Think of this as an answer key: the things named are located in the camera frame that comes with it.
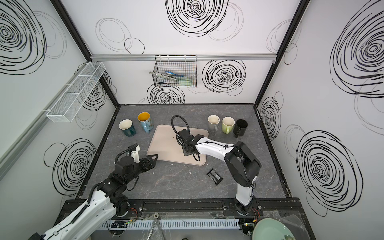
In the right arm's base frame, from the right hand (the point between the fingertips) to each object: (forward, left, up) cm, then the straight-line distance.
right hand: (187, 149), depth 90 cm
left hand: (-8, +17, +6) cm, 20 cm away
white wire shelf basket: (+4, +59, +31) cm, 67 cm away
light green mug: (+17, -26, +3) cm, 32 cm away
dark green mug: (+11, +38, +7) cm, 41 cm away
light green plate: (-38, -40, -3) cm, 55 cm away
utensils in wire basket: (+31, +7, +30) cm, 44 cm away
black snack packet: (-15, -16, -3) cm, 22 cm away
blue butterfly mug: (+16, +28, +7) cm, 33 cm away
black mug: (+14, -34, +4) cm, 37 cm away
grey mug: (+21, -17, +2) cm, 27 cm away
